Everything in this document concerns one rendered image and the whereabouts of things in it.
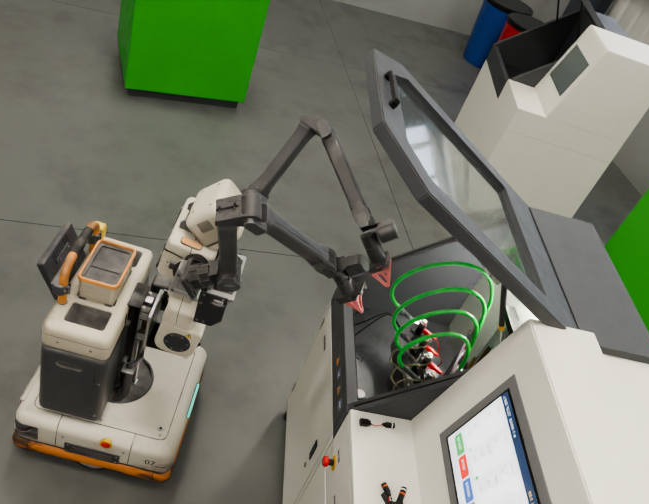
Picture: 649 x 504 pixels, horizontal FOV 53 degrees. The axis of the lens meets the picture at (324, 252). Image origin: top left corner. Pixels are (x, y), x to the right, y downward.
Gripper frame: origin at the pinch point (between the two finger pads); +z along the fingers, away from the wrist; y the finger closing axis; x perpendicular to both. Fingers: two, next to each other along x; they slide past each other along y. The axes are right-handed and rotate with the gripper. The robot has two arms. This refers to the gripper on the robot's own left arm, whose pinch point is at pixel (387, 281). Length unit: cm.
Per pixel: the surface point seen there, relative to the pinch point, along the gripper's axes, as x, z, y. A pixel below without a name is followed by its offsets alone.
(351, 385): 22.6, 27.1, -16.5
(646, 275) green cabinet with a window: -117, 159, 238
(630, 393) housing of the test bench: -64, 41, -36
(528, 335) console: -42, 12, -38
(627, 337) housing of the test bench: -69, 36, -16
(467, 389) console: -18.8, 27.7, -34.2
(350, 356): 23.0, 23.0, -3.8
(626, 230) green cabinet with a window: -118, 140, 277
